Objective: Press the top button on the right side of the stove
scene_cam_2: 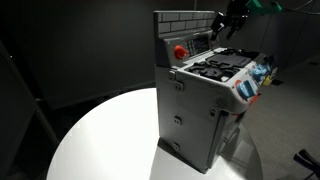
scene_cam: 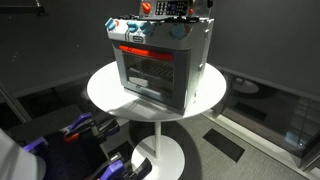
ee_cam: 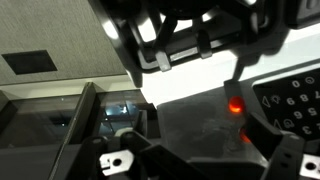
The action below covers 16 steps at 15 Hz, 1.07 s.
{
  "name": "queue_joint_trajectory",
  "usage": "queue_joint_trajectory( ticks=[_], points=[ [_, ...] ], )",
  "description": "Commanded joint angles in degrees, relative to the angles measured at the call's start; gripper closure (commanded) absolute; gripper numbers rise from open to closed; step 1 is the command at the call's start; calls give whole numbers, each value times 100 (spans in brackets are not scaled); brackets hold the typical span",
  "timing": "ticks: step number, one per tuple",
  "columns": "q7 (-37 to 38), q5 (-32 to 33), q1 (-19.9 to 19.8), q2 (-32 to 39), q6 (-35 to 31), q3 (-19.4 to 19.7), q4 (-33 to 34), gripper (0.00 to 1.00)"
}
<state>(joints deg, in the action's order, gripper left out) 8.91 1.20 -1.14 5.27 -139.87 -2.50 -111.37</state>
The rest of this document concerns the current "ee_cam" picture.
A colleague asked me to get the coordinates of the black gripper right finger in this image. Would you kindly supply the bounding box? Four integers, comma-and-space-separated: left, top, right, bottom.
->
247, 112, 320, 180

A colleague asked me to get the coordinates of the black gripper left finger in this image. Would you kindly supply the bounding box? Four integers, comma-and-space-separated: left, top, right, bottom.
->
77, 129, 208, 180

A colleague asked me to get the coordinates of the small red button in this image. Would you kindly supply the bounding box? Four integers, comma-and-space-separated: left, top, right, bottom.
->
227, 95, 246, 115

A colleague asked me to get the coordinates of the grey toy stove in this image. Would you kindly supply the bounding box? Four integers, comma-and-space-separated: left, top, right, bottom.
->
87, 0, 320, 180

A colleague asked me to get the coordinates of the black keypad panel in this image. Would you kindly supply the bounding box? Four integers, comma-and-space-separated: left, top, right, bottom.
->
252, 67, 320, 142

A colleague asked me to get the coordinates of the black burner grate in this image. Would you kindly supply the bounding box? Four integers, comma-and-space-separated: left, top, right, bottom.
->
88, 0, 286, 88

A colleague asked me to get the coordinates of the dark floor plate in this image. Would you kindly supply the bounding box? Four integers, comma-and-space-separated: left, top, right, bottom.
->
1, 49, 59, 76

